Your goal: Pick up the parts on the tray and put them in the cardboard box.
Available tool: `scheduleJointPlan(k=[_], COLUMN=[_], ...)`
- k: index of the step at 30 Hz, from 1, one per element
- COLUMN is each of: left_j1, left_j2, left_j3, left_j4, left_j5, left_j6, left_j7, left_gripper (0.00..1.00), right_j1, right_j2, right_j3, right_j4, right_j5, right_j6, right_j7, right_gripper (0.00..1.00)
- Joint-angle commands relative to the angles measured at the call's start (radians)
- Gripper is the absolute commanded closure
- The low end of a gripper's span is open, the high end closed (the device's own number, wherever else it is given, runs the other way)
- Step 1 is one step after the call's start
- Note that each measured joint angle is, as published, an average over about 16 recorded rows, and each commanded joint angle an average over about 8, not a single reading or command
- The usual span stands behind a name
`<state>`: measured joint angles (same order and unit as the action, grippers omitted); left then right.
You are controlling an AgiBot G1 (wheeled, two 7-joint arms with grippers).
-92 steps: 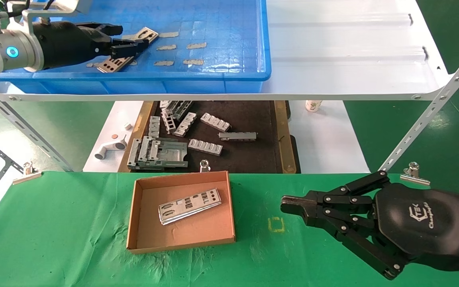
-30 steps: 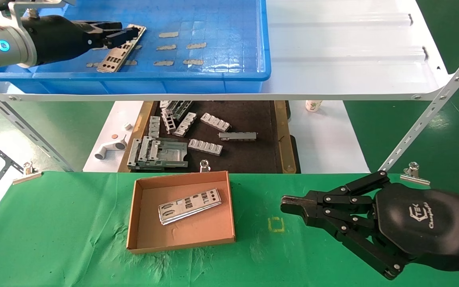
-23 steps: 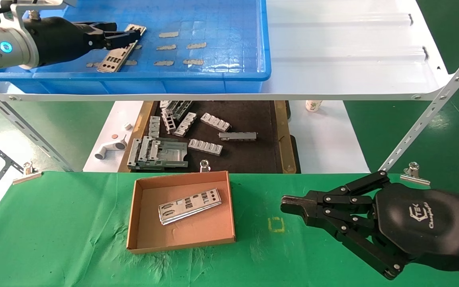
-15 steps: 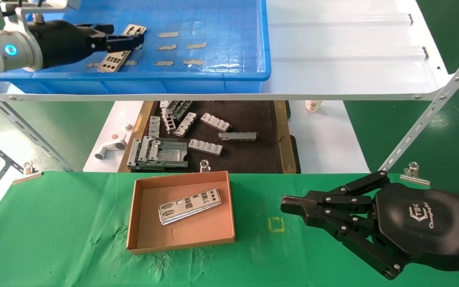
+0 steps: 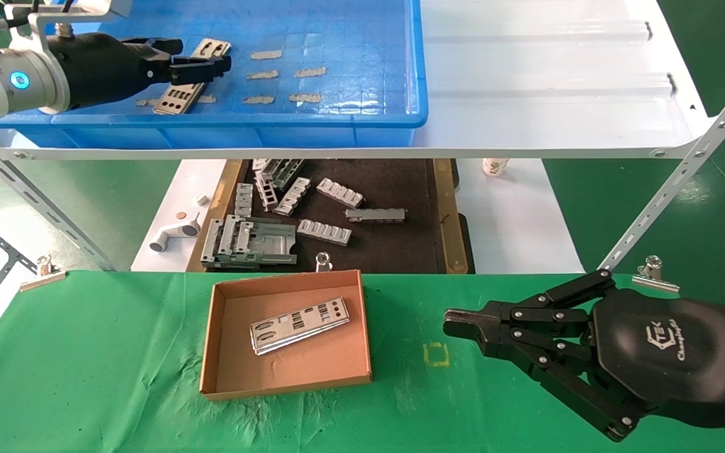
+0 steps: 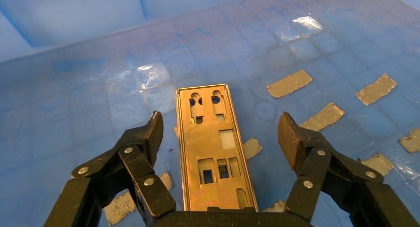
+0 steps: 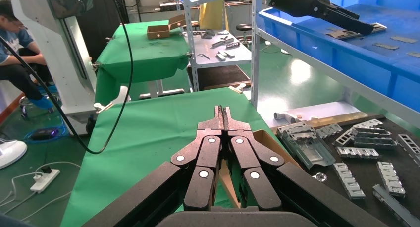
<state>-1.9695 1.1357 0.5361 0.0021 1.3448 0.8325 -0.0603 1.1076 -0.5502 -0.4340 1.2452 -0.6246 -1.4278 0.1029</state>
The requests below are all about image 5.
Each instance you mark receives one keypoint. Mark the flat grey metal plate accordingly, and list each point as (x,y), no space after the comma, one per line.
(274,242)

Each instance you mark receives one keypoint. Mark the grey ribbed metal bracket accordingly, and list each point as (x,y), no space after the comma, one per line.
(340,193)
(325,232)
(293,196)

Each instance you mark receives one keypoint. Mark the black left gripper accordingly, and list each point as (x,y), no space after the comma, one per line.
(98,69)

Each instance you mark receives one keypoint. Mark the small light metal bracket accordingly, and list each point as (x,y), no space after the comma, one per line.
(259,165)

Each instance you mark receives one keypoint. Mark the dark grey metal bar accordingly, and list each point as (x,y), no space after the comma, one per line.
(375,215)

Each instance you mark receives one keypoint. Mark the blue plastic tray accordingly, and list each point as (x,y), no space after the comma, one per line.
(350,38)

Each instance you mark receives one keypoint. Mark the shallow cardboard box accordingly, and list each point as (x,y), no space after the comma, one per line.
(312,371)

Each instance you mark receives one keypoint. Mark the black tray with brown rim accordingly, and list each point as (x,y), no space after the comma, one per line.
(394,245)

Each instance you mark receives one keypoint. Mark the green table cloth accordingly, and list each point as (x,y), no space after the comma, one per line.
(148,377)

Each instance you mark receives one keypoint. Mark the grey slotted angle bar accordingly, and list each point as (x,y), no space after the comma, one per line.
(29,195)
(671,187)

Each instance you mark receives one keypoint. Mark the grey slotted metal bracket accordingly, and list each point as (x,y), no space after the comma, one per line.
(290,171)

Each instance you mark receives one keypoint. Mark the ladder-shaped metal part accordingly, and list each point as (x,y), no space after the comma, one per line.
(266,190)

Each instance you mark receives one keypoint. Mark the small grey metal bracket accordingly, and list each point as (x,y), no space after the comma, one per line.
(244,200)

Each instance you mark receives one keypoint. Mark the white pipe fitting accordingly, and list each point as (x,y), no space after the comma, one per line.
(177,231)

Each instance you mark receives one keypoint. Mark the narrow grey metal bracket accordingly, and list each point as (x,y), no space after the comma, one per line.
(213,234)
(235,233)

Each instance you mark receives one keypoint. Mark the small white cap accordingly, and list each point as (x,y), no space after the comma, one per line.
(202,199)

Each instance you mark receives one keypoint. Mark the silver I/O shield plate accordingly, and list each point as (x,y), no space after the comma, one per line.
(277,333)
(177,100)

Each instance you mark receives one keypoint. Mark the silver binder clip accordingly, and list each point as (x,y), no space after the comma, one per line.
(657,284)
(41,280)
(323,264)

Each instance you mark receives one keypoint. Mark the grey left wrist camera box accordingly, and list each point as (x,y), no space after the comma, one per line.
(85,6)

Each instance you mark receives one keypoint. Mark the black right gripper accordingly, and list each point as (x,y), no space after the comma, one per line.
(671,352)

